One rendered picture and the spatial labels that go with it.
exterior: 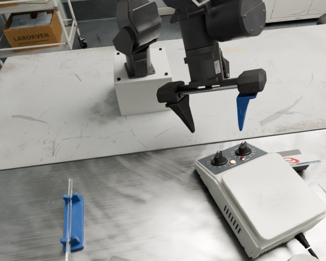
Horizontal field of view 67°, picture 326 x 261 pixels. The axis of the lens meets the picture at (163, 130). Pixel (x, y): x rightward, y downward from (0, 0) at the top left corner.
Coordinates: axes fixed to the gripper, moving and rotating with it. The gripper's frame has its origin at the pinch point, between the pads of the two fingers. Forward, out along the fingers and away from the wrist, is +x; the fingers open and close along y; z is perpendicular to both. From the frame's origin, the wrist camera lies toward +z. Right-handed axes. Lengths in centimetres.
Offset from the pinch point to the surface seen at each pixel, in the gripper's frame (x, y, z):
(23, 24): -54, 193, 118
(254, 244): 15.8, -7.3, -13.7
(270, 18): -7, 8, 271
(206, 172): 10.0, 1.9, -4.2
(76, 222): 12.1, 22.5, -19.1
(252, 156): 9.6, -5.7, 1.4
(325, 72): 5.5, -21.2, 44.4
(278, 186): 11.2, -10.4, -5.5
